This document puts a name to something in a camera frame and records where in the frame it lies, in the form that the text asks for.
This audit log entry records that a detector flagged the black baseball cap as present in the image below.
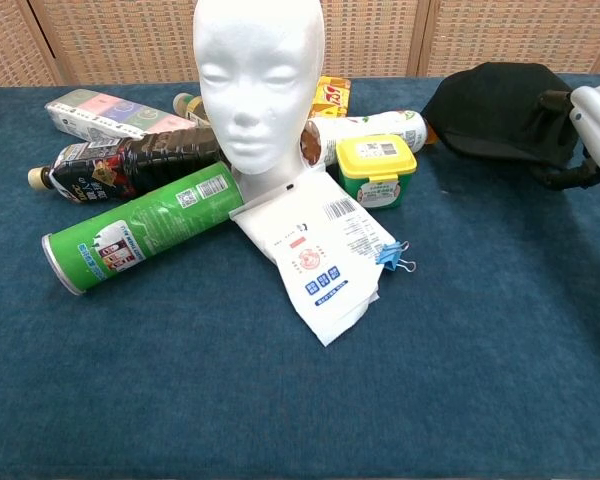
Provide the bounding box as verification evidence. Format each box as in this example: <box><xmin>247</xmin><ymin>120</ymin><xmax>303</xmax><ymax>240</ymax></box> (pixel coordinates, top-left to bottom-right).
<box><xmin>420</xmin><ymin>61</ymin><xmax>585</xmax><ymax>170</ymax></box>

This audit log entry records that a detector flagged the white foam mannequin head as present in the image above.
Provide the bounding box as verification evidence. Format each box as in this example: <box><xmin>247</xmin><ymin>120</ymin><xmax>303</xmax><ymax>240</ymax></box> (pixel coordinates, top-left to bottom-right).
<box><xmin>191</xmin><ymin>0</ymin><xmax>327</xmax><ymax>207</ymax></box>

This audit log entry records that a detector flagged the green tub yellow lid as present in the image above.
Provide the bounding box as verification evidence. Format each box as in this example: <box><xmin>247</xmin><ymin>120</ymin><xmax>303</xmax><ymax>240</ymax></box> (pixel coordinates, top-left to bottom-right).
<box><xmin>335</xmin><ymin>134</ymin><xmax>419</xmax><ymax>211</ymax></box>

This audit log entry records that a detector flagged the white label drink bottle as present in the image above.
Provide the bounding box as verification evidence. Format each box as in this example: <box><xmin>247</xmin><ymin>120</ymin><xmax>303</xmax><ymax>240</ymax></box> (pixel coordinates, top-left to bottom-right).
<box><xmin>300</xmin><ymin>109</ymin><xmax>439</xmax><ymax>168</ymax></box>

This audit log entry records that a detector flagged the blue binder clip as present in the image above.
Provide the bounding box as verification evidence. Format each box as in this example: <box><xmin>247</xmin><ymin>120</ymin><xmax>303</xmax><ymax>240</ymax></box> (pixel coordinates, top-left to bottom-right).
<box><xmin>374</xmin><ymin>240</ymin><xmax>417</xmax><ymax>274</ymax></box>

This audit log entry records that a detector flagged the yellow red snack box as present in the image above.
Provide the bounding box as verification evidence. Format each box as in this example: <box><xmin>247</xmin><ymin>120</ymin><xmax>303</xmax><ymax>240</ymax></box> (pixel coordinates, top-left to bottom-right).
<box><xmin>310</xmin><ymin>76</ymin><xmax>353</xmax><ymax>120</ymax></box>

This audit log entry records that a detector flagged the white plastic pouch bag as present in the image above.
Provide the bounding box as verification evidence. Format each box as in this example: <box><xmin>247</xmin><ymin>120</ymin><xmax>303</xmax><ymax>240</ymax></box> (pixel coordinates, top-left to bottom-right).
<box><xmin>228</xmin><ymin>169</ymin><xmax>396</xmax><ymax>348</ymax></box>

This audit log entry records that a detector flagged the small tea bottle yellow cap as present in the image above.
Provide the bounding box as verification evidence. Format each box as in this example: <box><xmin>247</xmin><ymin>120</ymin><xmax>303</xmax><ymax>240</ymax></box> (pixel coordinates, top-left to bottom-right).
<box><xmin>172</xmin><ymin>92</ymin><xmax>212</xmax><ymax>127</ymax></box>

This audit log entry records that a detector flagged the blue table cloth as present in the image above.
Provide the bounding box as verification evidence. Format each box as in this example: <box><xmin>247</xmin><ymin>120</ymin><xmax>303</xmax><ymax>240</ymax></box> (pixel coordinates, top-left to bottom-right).
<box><xmin>0</xmin><ymin>73</ymin><xmax>600</xmax><ymax>480</ymax></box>

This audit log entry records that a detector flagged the green chips can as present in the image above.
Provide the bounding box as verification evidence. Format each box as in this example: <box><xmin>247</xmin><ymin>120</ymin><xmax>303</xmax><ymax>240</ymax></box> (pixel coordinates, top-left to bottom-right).
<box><xmin>41</xmin><ymin>160</ymin><xmax>245</xmax><ymax>296</ymax></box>

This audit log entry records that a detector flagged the dark coffee plastic bottle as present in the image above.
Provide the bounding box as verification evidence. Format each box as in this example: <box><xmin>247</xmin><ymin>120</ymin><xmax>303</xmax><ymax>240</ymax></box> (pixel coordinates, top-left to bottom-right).
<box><xmin>27</xmin><ymin>125</ymin><xmax>227</xmax><ymax>203</ymax></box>

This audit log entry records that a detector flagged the pastel tissue pack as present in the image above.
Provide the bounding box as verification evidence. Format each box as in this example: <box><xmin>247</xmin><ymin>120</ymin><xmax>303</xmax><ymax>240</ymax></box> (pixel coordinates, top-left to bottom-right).
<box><xmin>44</xmin><ymin>88</ymin><xmax>195</xmax><ymax>141</ymax></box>

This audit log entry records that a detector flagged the wicker folding screen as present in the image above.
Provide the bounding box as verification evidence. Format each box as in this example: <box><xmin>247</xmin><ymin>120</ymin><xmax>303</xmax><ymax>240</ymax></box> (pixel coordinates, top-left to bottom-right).
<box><xmin>0</xmin><ymin>0</ymin><xmax>600</xmax><ymax>88</ymax></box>

